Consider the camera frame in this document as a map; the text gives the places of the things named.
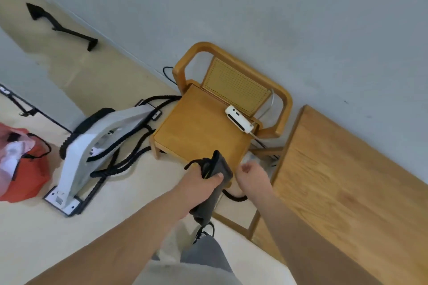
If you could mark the person's left forearm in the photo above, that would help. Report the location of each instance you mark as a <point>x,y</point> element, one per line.
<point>110,248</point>

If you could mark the person's right forearm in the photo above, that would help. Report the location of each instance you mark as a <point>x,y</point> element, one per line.
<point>311,244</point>

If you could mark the person's left hand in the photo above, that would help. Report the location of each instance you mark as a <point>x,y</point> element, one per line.
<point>197,191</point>

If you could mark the white pillar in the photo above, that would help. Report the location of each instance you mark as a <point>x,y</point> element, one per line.
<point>33,87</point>

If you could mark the red bag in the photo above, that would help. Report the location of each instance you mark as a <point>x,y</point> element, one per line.
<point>23,168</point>

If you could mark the person's black white shoe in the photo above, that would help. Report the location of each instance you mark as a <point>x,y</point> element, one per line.
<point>204,231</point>

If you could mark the person's grey trousers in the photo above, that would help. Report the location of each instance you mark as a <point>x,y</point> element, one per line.
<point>205,254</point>

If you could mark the person's right hand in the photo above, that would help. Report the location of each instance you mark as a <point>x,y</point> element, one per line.
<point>254,181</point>

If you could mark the person's white shirt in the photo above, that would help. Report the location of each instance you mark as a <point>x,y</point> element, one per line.
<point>184,274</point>

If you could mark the dark grey cleaning cloth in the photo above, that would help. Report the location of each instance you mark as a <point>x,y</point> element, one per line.
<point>214,191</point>

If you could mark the wooden table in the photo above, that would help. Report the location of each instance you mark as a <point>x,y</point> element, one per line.
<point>351,194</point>

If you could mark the white handheld device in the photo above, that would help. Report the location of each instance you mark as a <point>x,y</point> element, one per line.
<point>239,119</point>

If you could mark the white exercise machine base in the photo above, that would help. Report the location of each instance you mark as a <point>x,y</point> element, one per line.
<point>97,148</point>

